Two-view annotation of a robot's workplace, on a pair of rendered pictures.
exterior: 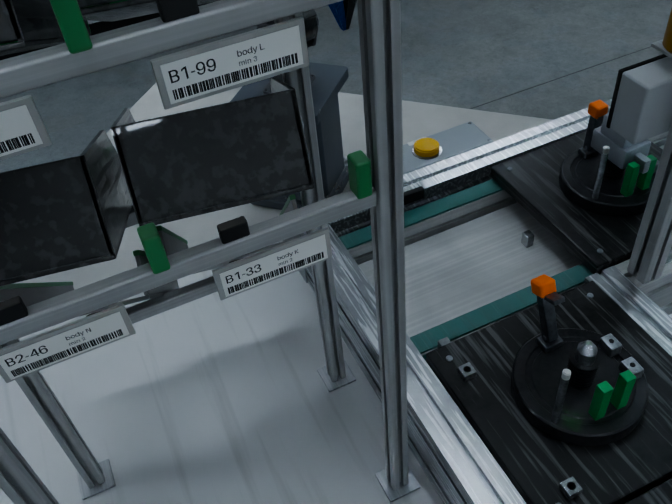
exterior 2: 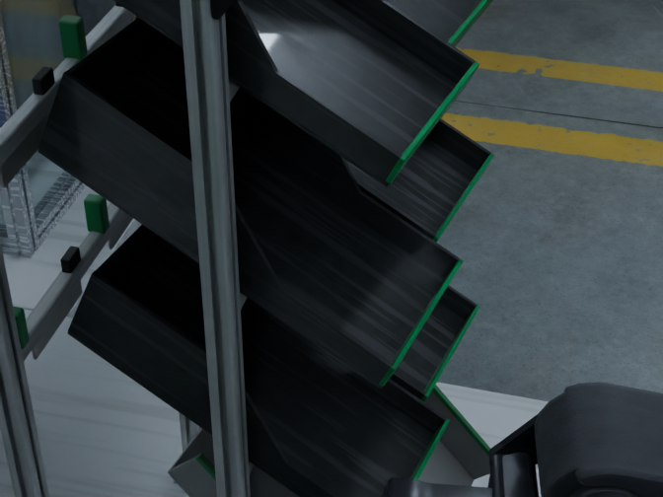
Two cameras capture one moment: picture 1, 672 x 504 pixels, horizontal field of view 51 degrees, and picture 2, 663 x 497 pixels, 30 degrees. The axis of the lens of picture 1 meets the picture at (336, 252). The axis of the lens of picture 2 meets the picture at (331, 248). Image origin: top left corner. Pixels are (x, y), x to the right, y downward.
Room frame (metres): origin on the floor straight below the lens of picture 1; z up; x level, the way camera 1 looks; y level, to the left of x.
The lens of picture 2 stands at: (0.98, -0.46, 1.91)
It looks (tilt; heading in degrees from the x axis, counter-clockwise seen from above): 36 degrees down; 125
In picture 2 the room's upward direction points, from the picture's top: straight up
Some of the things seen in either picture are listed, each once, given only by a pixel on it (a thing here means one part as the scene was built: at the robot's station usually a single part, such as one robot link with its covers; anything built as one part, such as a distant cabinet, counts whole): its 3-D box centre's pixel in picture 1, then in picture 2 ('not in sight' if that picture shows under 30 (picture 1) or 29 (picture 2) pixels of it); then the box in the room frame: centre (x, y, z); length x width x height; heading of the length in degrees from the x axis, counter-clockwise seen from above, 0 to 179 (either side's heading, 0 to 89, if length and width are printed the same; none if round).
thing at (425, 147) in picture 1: (426, 149); not in sight; (0.90, -0.16, 0.96); 0.04 x 0.04 x 0.02
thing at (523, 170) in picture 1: (608, 189); not in sight; (0.75, -0.40, 0.96); 0.24 x 0.24 x 0.02; 20
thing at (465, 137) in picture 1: (426, 165); not in sight; (0.90, -0.16, 0.93); 0.21 x 0.07 x 0.06; 110
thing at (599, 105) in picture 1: (597, 129); not in sight; (0.80, -0.38, 1.04); 0.04 x 0.02 x 0.08; 20
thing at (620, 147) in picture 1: (628, 135); not in sight; (0.75, -0.40, 1.06); 0.08 x 0.04 x 0.07; 21
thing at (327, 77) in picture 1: (297, 137); not in sight; (0.97, 0.04, 0.96); 0.15 x 0.15 x 0.20; 65
